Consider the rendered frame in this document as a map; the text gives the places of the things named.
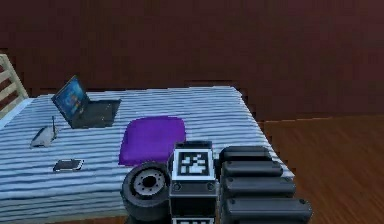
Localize blue striped bed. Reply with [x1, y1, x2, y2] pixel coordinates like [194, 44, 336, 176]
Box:
[0, 53, 296, 224]

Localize grey router with antenna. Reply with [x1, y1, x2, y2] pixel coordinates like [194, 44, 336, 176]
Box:
[29, 115, 60, 149]

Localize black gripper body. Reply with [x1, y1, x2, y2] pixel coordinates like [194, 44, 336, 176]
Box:
[120, 161, 172, 223]

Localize purple pillow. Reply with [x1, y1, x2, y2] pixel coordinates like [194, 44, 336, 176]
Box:
[118, 115, 187, 167]

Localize black laptop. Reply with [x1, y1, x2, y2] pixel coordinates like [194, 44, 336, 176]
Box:
[50, 75, 122, 130]

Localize black cell phone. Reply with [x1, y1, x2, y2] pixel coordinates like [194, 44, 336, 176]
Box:
[52, 158, 85, 173]

